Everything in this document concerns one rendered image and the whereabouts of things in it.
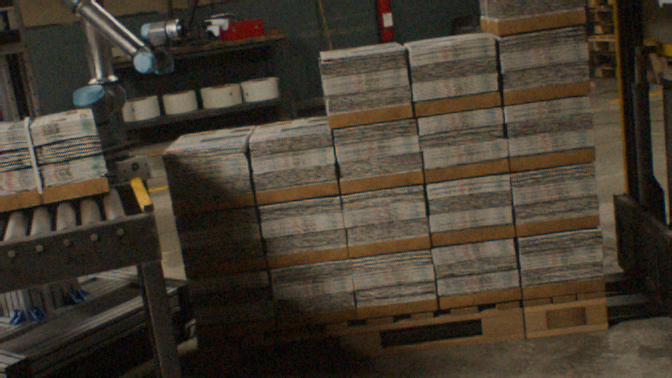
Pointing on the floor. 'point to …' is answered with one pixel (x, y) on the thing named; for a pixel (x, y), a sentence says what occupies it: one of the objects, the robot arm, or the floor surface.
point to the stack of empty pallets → (604, 41)
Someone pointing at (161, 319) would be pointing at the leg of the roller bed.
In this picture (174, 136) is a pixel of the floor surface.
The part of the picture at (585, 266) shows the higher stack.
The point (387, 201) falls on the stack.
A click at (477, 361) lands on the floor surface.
